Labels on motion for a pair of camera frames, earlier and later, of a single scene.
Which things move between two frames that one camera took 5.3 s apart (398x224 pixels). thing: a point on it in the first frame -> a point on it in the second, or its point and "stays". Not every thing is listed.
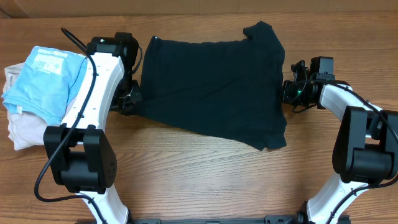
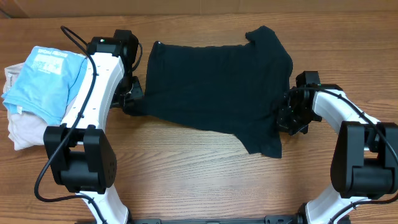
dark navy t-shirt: (231, 89) stays
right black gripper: (287, 86) -> (283, 124)
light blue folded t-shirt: (48, 82) stays
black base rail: (298, 219) stays
